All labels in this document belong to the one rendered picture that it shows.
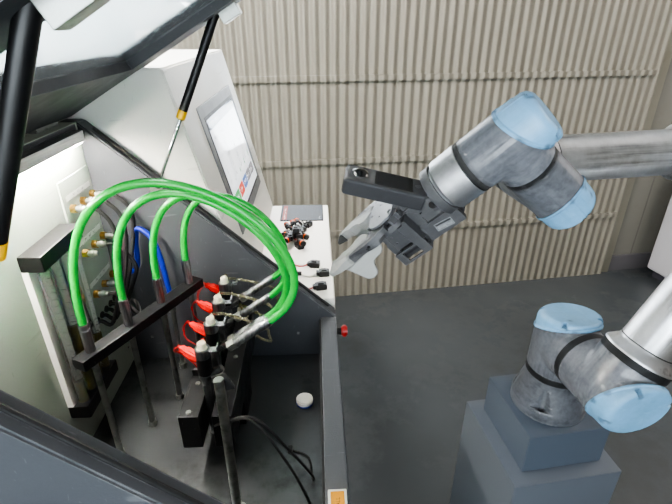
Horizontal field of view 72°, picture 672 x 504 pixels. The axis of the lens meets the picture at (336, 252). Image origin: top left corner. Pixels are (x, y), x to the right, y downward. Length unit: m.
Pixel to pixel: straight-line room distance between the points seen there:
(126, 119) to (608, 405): 1.07
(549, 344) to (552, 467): 0.29
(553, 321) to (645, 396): 0.19
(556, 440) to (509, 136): 0.69
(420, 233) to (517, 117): 0.20
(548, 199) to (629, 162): 0.25
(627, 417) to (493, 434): 0.35
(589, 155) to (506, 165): 0.24
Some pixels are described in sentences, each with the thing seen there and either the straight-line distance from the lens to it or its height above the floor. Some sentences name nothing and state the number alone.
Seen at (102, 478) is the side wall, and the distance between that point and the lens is 0.60.
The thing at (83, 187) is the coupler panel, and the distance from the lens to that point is 1.12.
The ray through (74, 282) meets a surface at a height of 1.25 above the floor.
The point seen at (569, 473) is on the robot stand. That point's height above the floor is 0.80.
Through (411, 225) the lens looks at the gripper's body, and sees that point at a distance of 0.65.
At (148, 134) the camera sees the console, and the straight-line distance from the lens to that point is 1.13.
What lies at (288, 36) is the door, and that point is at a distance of 2.59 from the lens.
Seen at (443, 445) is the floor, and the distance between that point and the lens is 2.21.
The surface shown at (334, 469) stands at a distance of 0.88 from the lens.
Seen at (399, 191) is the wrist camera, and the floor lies 1.43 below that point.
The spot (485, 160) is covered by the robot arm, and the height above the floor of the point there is 1.49.
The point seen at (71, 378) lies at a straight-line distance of 1.06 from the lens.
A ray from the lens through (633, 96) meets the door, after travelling 3.43.
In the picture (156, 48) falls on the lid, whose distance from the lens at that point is 1.02.
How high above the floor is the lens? 1.64
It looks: 27 degrees down
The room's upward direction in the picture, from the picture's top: straight up
